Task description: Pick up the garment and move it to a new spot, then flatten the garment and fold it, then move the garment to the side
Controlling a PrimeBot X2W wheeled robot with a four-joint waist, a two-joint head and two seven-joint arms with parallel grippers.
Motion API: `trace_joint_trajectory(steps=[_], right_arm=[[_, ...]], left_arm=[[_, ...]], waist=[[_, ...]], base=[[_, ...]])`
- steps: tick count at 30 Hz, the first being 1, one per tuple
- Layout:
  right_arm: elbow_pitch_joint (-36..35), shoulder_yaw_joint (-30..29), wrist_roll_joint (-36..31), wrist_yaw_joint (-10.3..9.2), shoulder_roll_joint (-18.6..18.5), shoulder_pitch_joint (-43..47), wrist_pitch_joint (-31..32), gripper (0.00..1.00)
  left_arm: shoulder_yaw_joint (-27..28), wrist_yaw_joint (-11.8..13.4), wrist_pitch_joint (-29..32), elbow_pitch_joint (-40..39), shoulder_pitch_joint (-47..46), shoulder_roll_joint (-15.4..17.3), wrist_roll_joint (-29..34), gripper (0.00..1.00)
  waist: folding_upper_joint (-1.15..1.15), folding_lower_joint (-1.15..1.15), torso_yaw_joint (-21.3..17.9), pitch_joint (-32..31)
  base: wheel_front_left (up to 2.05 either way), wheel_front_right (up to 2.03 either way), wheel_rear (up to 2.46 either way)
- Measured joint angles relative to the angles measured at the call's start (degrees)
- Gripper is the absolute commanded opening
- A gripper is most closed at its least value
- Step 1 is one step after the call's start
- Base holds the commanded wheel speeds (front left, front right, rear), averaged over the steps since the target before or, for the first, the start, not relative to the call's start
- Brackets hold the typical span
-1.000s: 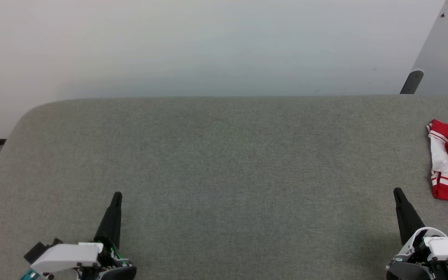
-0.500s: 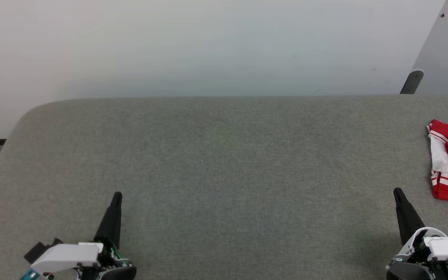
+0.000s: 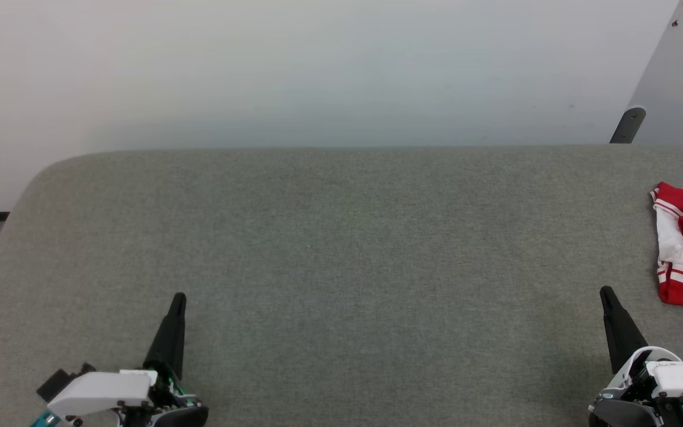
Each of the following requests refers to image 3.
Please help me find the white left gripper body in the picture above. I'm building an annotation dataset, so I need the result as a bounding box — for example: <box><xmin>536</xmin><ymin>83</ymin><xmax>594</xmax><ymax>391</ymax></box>
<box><xmin>47</xmin><ymin>368</ymin><xmax>209</xmax><ymax>427</ymax></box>

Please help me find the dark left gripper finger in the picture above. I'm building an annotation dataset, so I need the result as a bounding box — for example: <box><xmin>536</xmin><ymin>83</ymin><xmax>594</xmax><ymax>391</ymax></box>
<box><xmin>143</xmin><ymin>292</ymin><xmax>187</xmax><ymax>380</ymax></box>

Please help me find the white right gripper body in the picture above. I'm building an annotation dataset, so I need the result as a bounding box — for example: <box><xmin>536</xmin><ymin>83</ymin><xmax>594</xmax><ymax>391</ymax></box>
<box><xmin>589</xmin><ymin>346</ymin><xmax>683</xmax><ymax>427</ymax></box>

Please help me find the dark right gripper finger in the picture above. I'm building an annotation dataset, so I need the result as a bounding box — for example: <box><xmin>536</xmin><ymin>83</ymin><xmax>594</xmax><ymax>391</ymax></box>
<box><xmin>600</xmin><ymin>286</ymin><xmax>649</xmax><ymax>374</ymax></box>

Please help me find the dark grey metal bracket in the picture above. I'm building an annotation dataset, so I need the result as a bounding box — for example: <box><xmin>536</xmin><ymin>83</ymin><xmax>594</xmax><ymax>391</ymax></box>
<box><xmin>609</xmin><ymin>107</ymin><xmax>646</xmax><ymax>144</ymax></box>

